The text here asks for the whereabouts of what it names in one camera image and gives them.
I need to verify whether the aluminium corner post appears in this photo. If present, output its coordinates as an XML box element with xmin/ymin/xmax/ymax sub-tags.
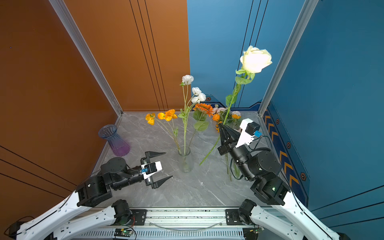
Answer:
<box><xmin>258</xmin><ymin>0</ymin><xmax>319</xmax><ymax>117</ymax></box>
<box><xmin>49</xmin><ymin>0</ymin><xmax>124</xmax><ymax>117</ymax></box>

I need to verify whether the green circuit board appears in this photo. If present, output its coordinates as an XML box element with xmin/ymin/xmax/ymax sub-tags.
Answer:
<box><xmin>114</xmin><ymin>228</ymin><xmax>135</xmax><ymax>238</ymax></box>

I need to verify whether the aluminium corner post left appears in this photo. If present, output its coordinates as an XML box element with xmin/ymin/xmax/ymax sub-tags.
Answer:
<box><xmin>49</xmin><ymin>0</ymin><xmax>124</xmax><ymax>117</ymax></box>

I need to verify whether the purple glass vase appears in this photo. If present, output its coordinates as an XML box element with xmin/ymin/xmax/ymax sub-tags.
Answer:
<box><xmin>98</xmin><ymin>125</ymin><xmax>131</xmax><ymax>157</ymax></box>

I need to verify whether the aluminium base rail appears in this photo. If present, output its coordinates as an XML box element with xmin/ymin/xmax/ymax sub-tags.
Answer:
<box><xmin>71</xmin><ymin>206</ymin><xmax>310</xmax><ymax>240</ymax></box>

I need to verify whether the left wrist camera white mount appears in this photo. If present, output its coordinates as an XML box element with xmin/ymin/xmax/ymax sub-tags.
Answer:
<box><xmin>141</xmin><ymin>162</ymin><xmax>163</xmax><ymax>180</ymax></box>

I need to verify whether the clear ribbed glass vase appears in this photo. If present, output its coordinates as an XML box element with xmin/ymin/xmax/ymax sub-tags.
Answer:
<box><xmin>178</xmin><ymin>146</ymin><xmax>194</xmax><ymax>173</ymax></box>

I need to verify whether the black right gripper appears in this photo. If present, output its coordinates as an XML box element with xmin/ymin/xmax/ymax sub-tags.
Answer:
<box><xmin>219</xmin><ymin>122</ymin><xmax>257</xmax><ymax>181</ymax></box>

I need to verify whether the pink rose flower stem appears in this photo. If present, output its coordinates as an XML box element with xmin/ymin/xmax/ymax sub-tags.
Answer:
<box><xmin>211</xmin><ymin>104</ymin><xmax>244</xmax><ymax>181</ymax></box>

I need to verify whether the white ranunculus flower stem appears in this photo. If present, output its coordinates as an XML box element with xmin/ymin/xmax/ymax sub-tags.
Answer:
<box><xmin>178</xmin><ymin>75</ymin><xmax>207</xmax><ymax>154</ymax></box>

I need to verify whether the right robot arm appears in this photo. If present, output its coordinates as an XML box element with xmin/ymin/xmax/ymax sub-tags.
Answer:
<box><xmin>218</xmin><ymin>119</ymin><xmax>349</xmax><ymax>240</ymax></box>

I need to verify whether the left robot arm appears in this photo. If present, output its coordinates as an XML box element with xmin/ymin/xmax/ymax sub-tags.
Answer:
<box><xmin>4</xmin><ymin>151</ymin><xmax>168</xmax><ymax>240</ymax></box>

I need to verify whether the cream white rose stem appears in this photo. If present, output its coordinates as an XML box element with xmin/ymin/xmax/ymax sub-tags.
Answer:
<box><xmin>199</xmin><ymin>45</ymin><xmax>273</xmax><ymax>166</ymax></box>

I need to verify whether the orange poppy flower stem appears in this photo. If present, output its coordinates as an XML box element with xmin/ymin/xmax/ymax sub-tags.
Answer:
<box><xmin>145</xmin><ymin>109</ymin><xmax>181</xmax><ymax>151</ymax></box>

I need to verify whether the orange gerbera flower stem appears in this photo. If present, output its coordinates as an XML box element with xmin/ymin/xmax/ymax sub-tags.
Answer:
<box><xmin>188</xmin><ymin>103</ymin><xmax>214</xmax><ymax>147</ymax></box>

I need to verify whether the aluminium corner post right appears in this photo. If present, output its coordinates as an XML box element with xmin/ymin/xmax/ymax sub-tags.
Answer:
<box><xmin>258</xmin><ymin>0</ymin><xmax>319</xmax><ymax>117</ymax></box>

